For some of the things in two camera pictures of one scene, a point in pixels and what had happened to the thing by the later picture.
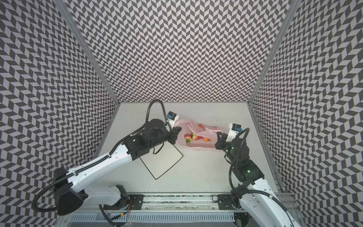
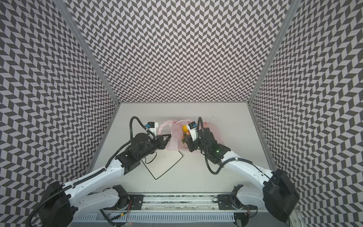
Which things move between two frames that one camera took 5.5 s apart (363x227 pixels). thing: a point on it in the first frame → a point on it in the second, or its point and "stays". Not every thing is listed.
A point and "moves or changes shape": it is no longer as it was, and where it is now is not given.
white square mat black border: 159,163 stays
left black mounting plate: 135,202 stays
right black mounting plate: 225,202 stays
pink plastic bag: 193,135 moves or changes shape
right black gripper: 220,142 → 191,143
